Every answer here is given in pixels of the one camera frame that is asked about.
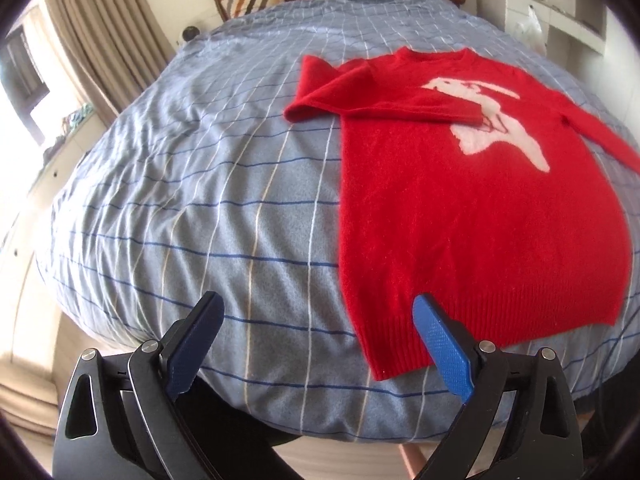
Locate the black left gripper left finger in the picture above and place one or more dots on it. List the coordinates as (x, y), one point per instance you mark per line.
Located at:
(119, 418)

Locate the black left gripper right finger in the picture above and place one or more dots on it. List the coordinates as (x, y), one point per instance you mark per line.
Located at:
(542, 437)

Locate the red knit sweater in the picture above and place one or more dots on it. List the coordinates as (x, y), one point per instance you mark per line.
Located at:
(466, 178)

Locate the grey plaid bed duvet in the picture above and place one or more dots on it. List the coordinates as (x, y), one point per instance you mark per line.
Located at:
(203, 185)

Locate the window sill clutter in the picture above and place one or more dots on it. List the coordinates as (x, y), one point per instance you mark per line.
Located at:
(72, 122)

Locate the beige curtain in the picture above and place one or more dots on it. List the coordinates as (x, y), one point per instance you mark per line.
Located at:
(115, 47)

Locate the small black round device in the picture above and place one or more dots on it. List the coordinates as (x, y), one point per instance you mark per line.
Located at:
(190, 33)

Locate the white plastic bag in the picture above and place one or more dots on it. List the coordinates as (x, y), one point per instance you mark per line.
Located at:
(530, 33)

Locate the white bedside desk unit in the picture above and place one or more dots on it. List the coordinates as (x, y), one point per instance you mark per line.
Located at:
(508, 15)

